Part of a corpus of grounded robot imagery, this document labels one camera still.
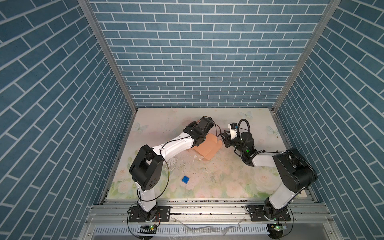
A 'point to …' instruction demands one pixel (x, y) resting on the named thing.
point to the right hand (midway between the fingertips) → (222, 130)
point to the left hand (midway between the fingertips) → (192, 125)
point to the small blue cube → (185, 179)
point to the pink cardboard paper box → (208, 148)
